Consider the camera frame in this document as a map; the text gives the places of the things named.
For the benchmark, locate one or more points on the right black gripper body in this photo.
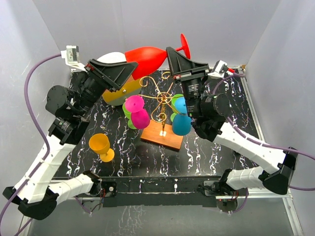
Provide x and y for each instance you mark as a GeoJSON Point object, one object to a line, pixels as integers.
{"type": "Point", "coordinates": [192, 86]}

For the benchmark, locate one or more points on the magenta wine glass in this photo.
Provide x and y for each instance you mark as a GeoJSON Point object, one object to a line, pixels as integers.
{"type": "Point", "coordinates": [138, 115]}

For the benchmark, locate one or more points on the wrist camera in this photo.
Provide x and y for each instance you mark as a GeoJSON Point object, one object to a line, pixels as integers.
{"type": "Point", "coordinates": [71, 57]}
{"type": "Point", "coordinates": [220, 70]}

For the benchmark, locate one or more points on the blue wine glass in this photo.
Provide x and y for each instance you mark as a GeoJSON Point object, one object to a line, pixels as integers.
{"type": "Point", "coordinates": [181, 124]}

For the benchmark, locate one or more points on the black table front bracket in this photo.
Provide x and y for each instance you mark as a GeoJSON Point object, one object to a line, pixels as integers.
{"type": "Point", "coordinates": [163, 191]}

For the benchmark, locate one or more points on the red wine glass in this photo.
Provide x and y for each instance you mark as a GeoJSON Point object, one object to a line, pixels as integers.
{"type": "Point", "coordinates": [149, 59]}

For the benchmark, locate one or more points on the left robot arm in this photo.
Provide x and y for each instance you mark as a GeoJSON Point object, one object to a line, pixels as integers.
{"type": "Point", "coordinates": [35, 196]}

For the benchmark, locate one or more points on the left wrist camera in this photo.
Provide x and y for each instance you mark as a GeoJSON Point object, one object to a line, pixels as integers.
{"type": "Point", "coordinates": [71, 57]}

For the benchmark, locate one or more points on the gold wire glass rack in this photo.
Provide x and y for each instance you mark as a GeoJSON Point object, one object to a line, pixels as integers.
{"type": "Point", "coordinates": [158, 132]}

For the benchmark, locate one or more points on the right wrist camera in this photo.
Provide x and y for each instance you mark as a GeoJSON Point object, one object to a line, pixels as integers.
{"type": "Point", "coordinates": [220, 70]}

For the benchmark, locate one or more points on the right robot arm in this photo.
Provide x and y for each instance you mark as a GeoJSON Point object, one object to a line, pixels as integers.
{"type": "Point", "coordinates": [211, 121]}

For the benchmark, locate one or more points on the light green wine glass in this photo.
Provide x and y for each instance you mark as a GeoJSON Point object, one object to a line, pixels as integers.
{"type": "Point", "coordinates": [127, 114]}

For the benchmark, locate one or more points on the orange wine glass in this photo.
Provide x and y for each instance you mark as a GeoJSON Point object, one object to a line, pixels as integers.
{"type": "Point", "coordinates": [99, 143]}

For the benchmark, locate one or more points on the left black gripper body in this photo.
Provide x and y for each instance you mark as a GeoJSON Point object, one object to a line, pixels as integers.
{"type": "Point", "coordinates": [95, 85]}

